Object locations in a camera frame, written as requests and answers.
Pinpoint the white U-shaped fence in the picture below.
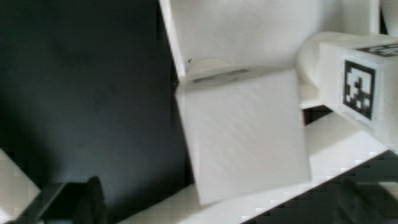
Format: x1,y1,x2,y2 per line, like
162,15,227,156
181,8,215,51
0,114,387,224

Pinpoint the white chair seat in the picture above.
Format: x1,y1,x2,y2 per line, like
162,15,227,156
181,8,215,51
158,0,398,79

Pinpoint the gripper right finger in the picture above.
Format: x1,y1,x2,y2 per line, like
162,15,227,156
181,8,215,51
336,179,398,224

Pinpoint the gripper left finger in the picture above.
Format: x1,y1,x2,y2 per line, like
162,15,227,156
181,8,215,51
11,177,108,224

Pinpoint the white chair leg block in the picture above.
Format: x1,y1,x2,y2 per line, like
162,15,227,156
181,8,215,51
297,32,398,153
176,66,311,204

